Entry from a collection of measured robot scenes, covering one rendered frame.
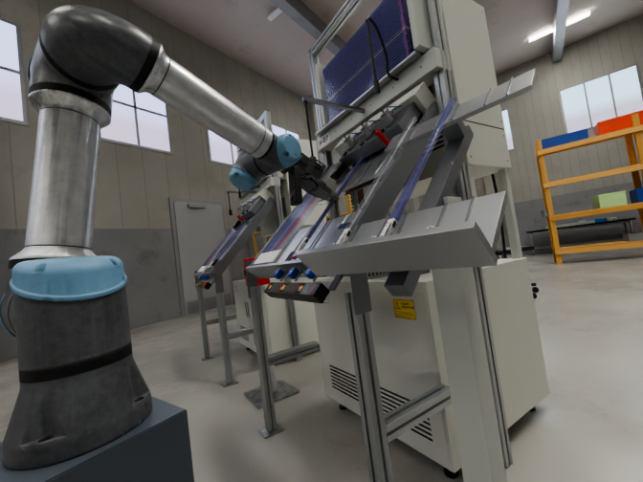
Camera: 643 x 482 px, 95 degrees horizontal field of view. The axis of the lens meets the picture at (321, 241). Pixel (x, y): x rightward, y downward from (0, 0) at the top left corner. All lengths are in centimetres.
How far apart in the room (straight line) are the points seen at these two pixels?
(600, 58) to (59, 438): 1208
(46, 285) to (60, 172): 24
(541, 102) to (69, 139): 1148
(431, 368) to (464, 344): 37
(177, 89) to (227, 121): 10
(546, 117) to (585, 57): 164
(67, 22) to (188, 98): 18
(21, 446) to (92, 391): 7
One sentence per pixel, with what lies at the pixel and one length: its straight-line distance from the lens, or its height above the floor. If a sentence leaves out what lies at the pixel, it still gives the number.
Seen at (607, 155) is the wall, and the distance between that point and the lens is 1131.
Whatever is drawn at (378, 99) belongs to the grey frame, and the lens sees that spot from 136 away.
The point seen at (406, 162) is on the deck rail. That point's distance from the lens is 97.
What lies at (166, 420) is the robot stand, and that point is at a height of 55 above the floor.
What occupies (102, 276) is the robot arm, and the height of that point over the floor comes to 75.
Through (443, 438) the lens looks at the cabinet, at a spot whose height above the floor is 15.
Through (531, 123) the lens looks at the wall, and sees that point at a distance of 1149.
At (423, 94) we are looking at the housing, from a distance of 119.
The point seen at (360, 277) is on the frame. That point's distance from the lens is 71.
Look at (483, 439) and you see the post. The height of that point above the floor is 35.
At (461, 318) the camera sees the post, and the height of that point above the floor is 58.
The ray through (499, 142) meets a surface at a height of 110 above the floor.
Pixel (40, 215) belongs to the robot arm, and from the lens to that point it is 64.
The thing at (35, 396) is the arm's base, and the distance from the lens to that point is 50.
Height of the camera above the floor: 73
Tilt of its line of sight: 3 degrees up
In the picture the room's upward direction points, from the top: 8 degrees counter-clockwise
